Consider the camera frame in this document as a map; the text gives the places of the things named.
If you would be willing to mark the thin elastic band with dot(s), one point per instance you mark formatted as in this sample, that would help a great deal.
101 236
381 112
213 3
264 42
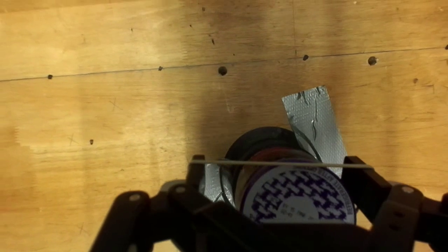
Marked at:
278 164

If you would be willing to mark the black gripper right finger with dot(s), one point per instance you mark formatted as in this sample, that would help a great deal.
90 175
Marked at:
400 214

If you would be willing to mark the grey duct tape patch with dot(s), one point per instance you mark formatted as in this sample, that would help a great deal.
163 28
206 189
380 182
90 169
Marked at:
313 127

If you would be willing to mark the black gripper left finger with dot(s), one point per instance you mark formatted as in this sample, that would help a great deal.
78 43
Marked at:
184 211

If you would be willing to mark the dark cup with white lid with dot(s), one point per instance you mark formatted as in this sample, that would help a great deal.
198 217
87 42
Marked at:
292 193

